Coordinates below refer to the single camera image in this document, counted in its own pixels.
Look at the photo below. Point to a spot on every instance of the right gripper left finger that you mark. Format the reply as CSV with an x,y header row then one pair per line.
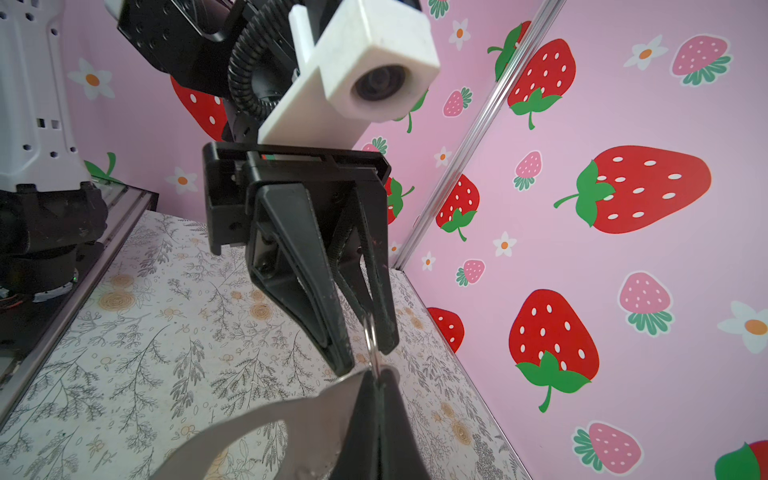
x,y
358,457

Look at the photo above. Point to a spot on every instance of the right aluminium corner post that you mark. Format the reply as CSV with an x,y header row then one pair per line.
x,y
541,24

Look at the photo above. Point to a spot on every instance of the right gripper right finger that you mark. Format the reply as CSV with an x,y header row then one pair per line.
x,y
398,454

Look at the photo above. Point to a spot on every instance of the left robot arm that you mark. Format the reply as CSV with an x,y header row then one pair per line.
x,y
243,53

